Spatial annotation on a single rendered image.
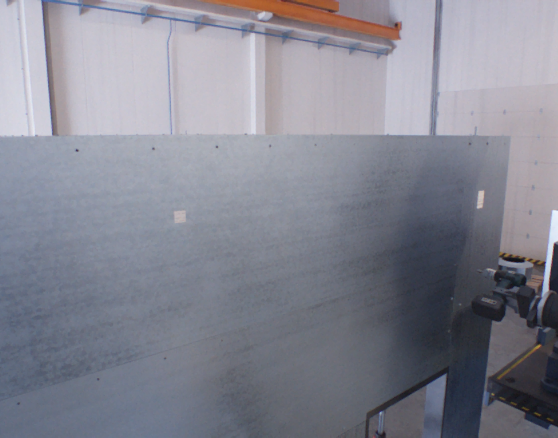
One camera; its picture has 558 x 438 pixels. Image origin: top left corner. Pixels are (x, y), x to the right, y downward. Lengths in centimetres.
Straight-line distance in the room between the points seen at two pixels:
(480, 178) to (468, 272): 44
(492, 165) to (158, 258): 164
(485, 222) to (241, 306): 137
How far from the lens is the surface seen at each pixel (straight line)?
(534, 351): 267
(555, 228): 766
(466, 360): 245
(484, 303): 185
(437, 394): 240
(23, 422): 118
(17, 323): 107
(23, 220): 102
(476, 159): 211
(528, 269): 1065
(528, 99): 1248
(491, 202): 229
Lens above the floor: 320
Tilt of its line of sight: 11 degrees down
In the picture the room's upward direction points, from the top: straight up
